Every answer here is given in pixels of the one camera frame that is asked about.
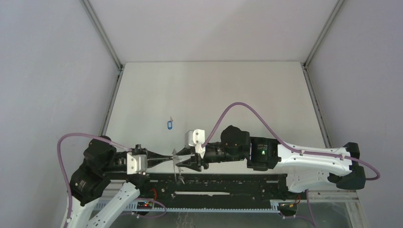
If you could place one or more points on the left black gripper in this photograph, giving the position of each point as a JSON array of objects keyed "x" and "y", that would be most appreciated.
[{"x": 155, "y": 158}]

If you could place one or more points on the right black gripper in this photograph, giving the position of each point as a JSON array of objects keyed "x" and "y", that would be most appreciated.
[{"x": 195, "y": 164}]

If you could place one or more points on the key with blue tag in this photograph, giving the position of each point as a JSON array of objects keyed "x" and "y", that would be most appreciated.
[{"x": 170, "y": 124}]

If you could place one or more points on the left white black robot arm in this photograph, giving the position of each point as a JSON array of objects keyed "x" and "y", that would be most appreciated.
[{"x": 104, "y": 158}]

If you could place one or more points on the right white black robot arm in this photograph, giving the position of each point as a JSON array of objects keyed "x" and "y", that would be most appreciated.
[{"x": 335, "y": 166}]

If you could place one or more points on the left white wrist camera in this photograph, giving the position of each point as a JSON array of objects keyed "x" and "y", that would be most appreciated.
[{"x": 136, "y": 163}]

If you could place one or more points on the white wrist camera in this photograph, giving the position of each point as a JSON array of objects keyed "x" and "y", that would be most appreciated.
[
  {"x": 136, "y": 163},
  {"x": 196, "y": 138}
]

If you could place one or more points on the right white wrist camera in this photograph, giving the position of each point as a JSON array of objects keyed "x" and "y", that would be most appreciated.
[{"x": 196, "y": 138}]

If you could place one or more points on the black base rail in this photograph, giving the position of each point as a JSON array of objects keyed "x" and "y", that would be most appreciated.
[{"x": 227, "y": 191}]

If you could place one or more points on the grey cable duct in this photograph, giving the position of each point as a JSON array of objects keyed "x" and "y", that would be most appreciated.
[{"x": 133, "y": 206}]

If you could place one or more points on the left aluminium frame post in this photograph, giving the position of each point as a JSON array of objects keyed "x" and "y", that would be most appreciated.
[{"x": 99, "y": 28}]

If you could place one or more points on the aluminium frame post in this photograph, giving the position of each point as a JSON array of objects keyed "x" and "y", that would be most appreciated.
[
  {"x": 324, "y": 31},
  {"x": 99, "y": 28}
]

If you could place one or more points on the right aluminium frame post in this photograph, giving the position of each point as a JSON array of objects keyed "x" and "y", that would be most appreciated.
[{"x": 324, "y": 31}]

